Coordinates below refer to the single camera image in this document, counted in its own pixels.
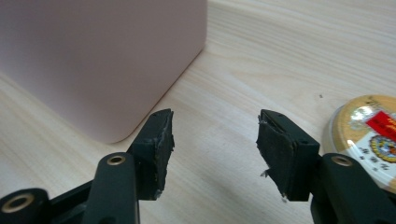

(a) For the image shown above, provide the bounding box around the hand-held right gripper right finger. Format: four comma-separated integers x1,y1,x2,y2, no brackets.
256,109,321,203

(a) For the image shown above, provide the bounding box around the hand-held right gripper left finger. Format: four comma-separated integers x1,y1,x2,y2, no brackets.
127,108,176,201

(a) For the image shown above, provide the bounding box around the round tin with gold lid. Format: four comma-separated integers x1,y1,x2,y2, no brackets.
321,94,396,194

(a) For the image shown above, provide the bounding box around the pink plastic storage box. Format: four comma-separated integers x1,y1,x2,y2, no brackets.
0,0,208,145

